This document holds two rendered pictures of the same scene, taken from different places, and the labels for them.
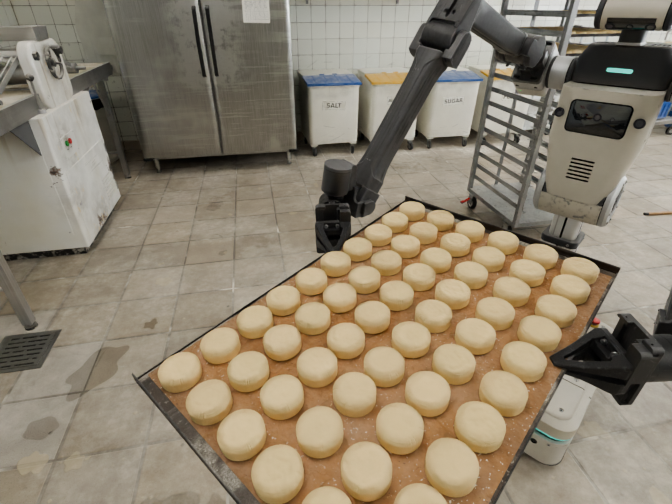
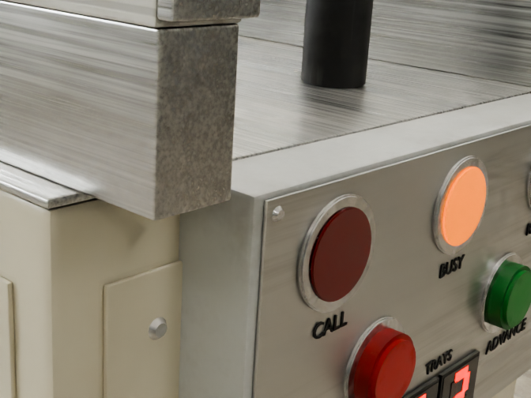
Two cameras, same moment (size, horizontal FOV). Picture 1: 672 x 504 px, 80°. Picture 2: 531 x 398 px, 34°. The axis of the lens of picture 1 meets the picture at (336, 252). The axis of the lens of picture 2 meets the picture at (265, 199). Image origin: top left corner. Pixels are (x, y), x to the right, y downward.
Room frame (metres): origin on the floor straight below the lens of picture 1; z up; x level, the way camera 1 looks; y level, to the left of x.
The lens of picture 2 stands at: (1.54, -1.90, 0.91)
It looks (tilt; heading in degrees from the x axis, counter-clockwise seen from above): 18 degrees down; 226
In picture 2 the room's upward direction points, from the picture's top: 4 degrees clockwise
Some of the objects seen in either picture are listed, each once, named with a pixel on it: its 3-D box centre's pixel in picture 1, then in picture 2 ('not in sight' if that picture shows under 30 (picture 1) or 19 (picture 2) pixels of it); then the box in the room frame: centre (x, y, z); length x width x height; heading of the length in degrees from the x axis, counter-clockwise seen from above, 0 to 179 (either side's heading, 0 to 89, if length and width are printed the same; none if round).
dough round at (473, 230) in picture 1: (469, 231); not in sight; (0.64, -0.24, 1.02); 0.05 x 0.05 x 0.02
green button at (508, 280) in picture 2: not in sight; (504, 294); (1.21, -2.09, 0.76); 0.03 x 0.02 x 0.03; 5
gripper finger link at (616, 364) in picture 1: (585, 366); not in sight; (0.35, -0.31, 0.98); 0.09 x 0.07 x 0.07; 93
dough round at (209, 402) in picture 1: (209, 401); not in sight; (0.30, 0.15, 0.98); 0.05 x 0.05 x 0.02
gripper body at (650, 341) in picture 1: (644, 358); not in sight; (0.35, -0.38, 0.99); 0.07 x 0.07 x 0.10; 3
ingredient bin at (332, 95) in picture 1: (328, 112); not in sight; (4.39, 0.08, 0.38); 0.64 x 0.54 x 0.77; 14
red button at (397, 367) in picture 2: not in sight; (378, 366); (1.31, -2.08, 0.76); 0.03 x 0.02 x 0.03; 5
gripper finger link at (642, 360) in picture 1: (590, 355); not in sight; (0.35, -0.31, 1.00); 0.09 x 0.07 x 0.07; 93
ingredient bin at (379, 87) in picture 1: (386, 109); not in sight; (4.52, -0.55, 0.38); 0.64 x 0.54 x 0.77; 12
